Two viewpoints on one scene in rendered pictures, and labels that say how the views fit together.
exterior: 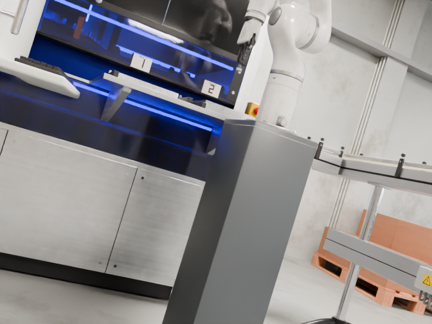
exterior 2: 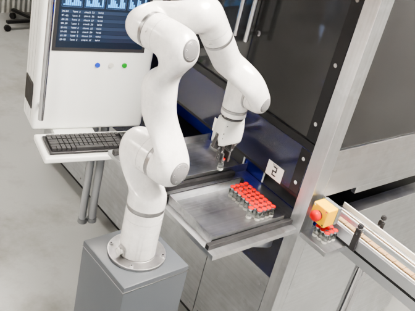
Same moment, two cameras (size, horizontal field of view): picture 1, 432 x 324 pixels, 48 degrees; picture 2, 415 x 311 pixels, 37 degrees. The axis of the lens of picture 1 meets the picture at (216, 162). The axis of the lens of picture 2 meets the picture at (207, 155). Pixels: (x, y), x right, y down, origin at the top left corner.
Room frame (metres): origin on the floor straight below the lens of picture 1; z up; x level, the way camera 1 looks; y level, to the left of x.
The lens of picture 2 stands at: (1.22, -1.65, 2.14)
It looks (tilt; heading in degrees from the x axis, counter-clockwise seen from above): 29 degrees down; 67
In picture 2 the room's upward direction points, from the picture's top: 14 degrees clockwise
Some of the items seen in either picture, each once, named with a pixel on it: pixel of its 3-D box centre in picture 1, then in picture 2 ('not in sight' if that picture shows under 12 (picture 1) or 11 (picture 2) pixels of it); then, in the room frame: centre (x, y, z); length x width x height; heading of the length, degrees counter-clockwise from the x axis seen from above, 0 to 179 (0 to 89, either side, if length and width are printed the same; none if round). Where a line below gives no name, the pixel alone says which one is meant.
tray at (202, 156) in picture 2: (137, 89); (196, 157); (2.03, 0.40, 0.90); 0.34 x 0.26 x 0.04; 21
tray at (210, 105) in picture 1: (219, 114); (226, 209); (2.05, 0.04, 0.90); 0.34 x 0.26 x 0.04; 21
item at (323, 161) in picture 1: (284, 141); (404, 268); (2.59, -0.32, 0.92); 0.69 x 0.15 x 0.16; 111
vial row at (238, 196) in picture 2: not in sight; (244, 202); (2.13, 0.08, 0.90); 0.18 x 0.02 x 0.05; 111
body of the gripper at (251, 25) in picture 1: (250, 32); (230, 128); (1.97, 0.02, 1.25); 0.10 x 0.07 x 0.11; 21
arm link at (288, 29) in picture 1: (288, 42); (144, 168); (1.67, -0.12, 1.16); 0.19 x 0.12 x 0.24; 121
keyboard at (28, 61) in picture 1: (49, 73); (92, 142); (1.64, 0.63, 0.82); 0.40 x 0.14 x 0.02; 10
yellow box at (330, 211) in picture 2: (253, 111); (325, 212); (2.36, -0.10, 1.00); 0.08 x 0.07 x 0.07; 21
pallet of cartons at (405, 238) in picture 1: (386, 254); not in sight; (4.70, -1.83, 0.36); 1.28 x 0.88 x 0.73; 23
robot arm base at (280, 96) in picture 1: (278, 104); (141, 229); (1.69, -0.15, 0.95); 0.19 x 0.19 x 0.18
